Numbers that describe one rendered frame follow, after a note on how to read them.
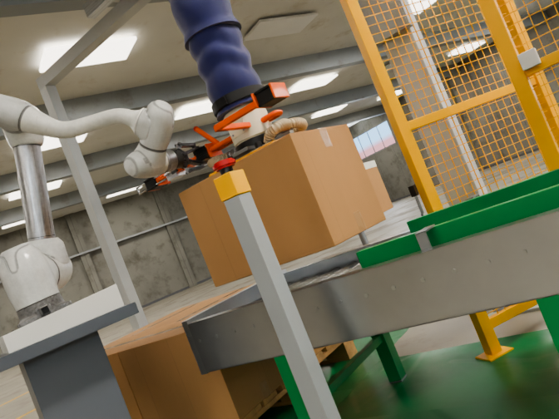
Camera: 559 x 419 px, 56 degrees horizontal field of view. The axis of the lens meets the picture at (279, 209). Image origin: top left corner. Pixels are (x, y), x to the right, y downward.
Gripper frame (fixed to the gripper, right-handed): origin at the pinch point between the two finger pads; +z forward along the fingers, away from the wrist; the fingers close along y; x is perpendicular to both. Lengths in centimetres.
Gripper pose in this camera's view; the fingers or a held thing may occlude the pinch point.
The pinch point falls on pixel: (205, 155)
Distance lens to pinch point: 227.6
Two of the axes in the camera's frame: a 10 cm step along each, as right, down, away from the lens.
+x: 7.6, -3.3, -5.7
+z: 5.4, -1.9, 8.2
